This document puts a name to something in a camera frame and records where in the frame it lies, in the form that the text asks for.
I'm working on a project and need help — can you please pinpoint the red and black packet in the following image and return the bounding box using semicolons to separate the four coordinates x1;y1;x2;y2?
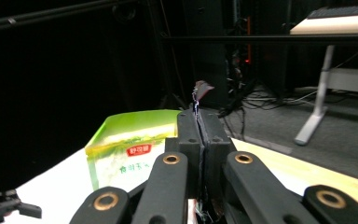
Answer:
187;79;228;224

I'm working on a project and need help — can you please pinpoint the white table sheet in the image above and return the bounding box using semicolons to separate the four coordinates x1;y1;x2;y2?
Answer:
0;146;307;224

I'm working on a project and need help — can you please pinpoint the white desk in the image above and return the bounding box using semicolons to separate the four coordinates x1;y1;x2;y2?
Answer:
289;13;358;147

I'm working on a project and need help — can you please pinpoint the bundle of floor cables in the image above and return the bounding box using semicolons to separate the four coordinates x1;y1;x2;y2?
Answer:
219;77;322;119

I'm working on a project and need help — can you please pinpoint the black metal bar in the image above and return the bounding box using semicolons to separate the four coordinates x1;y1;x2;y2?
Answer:
0;0;138;35

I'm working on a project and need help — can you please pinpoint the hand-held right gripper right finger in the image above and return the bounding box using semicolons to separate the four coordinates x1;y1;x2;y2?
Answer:
199;109;235;217

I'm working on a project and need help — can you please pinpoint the green and white packet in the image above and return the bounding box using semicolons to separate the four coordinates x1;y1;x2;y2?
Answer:
85;108;182;191

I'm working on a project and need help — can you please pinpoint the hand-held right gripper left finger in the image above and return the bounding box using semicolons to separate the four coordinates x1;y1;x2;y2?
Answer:
165;109;205;199

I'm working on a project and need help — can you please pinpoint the dark keyboard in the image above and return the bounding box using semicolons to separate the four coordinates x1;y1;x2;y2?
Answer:
307;3;358;21

